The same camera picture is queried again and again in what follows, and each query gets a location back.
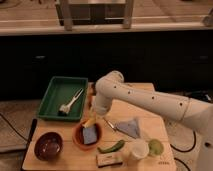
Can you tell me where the yellow banana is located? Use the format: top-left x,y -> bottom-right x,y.
83,119 -> 96,128

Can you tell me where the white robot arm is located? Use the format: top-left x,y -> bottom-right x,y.
92,71 -> 213,171

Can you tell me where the purple bowl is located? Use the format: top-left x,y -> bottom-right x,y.
34,132 -> 63,161

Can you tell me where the metal fork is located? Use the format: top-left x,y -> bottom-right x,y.
103,118 -> 117,131

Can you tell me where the orange peach fruit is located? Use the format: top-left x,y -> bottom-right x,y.
88,95 -> 93,107

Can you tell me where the blue sponge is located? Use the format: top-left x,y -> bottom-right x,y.
83,125 -> 97,145

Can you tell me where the orange plate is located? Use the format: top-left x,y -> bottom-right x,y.
72,120 -> 102,151

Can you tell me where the dark metal cup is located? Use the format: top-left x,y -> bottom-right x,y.
91,83 -> 96,95

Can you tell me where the white dish brush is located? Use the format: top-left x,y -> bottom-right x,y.
58,88 -> 84,116

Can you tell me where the grey blue folded cloth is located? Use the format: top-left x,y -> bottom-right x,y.
115,119 -> 140,139

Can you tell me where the green pepper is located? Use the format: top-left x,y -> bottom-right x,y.
97,140 -> 125,154

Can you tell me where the green plastic tray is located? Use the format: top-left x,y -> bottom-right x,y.
37,76 -> 88,122

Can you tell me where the wooden cutting board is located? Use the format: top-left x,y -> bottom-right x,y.
21,82 -> 177,171

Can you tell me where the beige rectangular block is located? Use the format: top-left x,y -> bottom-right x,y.
96,152 -> 123,168

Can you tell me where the white round cup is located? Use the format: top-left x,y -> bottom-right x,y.
130,139 -> 149,160

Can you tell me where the green lime cup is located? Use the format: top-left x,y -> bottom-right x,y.
148,139 -> 164,157

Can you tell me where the black handle at board edge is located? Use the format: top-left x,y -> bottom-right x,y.
20,119 -> 37,171

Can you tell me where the black cable left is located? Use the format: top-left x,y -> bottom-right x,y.
0,112 -> 29,142

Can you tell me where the black cable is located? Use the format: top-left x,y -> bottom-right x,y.
0,112 -> 29,142
170,130 -> 198,171

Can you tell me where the black cable right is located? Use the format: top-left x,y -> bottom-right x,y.
170,130 -> 198,171

